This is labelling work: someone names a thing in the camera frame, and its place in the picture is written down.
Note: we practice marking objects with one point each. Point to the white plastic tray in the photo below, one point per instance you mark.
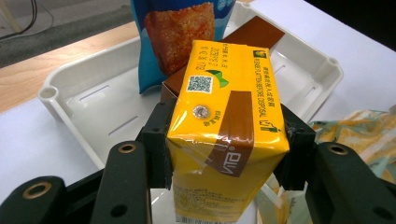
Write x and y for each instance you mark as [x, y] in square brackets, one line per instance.
[102, 102]

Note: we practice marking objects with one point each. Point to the wooden table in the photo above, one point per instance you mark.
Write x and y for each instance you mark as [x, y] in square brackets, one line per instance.
[46, 68]

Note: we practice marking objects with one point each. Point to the yellow drink carton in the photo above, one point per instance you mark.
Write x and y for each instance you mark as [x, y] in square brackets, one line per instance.
[218, 124]

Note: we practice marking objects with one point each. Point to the brown box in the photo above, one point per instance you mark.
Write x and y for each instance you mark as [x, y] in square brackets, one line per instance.
[255, 32]

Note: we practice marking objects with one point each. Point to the lemon print fabric bag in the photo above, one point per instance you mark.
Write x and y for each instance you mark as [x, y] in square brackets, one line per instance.
[358, 133]

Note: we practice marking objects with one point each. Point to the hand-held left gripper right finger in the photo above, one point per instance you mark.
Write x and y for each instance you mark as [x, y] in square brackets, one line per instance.
[342, 186]

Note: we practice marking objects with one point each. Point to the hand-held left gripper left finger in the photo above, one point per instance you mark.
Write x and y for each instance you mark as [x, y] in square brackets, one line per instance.
[124, 186]

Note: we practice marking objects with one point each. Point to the blue snack packet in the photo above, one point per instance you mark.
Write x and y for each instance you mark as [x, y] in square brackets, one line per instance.
[174, 37]

